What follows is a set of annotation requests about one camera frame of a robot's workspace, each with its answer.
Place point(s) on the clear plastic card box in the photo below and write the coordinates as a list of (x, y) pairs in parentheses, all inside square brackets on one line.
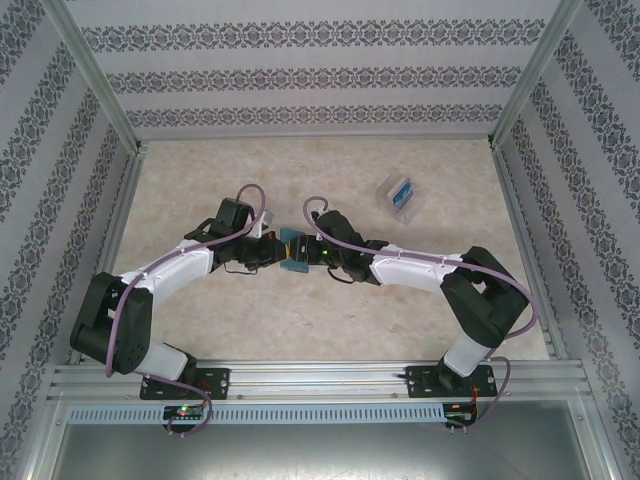
[(410, 205)]

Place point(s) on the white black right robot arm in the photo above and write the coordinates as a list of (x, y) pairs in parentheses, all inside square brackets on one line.
[(410, 270)]

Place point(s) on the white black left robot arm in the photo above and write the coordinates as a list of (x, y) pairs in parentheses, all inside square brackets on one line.
[(170, 262)]

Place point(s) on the left circuit board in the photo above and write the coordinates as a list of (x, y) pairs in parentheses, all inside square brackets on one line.
[(182, 412)]

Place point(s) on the circuit board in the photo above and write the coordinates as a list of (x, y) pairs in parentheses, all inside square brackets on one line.
[(182, 412), (457, 416)]

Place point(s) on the grey metal sheet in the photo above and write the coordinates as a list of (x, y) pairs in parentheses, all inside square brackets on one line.
[(320, 450)]

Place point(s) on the right circuit board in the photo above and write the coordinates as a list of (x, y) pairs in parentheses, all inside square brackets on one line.
[(457, 416)]

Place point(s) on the aluminium back rail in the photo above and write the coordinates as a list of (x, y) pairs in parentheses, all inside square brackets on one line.
[(320, 138)]

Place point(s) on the aluminium side rail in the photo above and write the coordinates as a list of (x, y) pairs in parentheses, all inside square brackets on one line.
[(512, 200), (126, 200)]

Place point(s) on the aluminium mounting rail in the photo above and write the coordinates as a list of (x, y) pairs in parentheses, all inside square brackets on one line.
[(320, 377)]

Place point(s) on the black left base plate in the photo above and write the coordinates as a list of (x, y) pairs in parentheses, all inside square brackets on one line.
[(220, 380)]

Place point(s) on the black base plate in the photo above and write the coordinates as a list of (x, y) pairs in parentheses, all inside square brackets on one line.
[(420, 380), (220, 380)]

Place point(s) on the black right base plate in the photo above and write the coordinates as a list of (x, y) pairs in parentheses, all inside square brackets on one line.
[(420, 380)]

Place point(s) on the aluminium frame post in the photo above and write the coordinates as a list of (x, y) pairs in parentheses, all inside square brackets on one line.
[(535, 75), (100, 85)]

